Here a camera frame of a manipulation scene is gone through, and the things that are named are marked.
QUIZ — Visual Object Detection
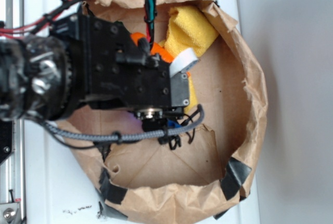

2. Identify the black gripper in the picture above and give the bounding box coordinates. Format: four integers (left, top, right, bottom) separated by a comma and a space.
78, 15, 199, 129

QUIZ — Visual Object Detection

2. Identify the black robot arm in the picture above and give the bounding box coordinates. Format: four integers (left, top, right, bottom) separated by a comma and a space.
1, 14, 190, 121

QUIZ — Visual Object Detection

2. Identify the orange plastic toy carrot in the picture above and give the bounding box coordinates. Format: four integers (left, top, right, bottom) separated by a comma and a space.
130, 32, 174, 63

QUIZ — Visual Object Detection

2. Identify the yellow microfiber cloth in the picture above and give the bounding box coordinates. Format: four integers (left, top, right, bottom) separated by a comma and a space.
158, 6, 220, 113

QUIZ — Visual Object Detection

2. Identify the brown paper bag tray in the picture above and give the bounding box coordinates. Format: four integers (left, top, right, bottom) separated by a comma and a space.
70, 0, 268, 223

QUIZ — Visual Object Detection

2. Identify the white plastic tray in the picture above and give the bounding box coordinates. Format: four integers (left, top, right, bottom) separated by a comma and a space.
24, 0, 261, 223

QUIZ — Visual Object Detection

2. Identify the grey braided cable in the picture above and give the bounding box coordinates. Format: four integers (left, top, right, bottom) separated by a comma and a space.
43, 103, 205, 150

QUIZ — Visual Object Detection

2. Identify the black mounting bracket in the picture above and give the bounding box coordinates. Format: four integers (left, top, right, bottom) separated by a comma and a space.
0, 121, 13, 164

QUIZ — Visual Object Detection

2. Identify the metal rail frame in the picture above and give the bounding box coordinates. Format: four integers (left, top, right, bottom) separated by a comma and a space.
1, 0, 28, 223

